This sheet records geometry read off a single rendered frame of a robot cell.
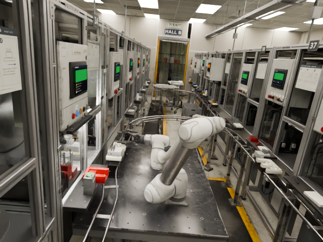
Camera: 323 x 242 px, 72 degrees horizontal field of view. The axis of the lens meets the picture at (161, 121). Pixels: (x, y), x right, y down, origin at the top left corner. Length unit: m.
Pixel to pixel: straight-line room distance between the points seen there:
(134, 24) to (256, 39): 5.20
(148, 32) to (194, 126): 8.95
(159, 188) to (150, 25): 8.92
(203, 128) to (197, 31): 8.98
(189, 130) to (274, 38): 9.99
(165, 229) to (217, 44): 9.20
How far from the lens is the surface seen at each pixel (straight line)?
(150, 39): 10.05
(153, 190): 1.64
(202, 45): 10.15
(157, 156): 1.75
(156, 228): 1.68
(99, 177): 1.66
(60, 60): 1.24
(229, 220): 3.00
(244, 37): 10.61
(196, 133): 1.27
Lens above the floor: 1.80
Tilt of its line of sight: 16 degrees down
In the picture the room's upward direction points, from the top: 5 degrees clockwise
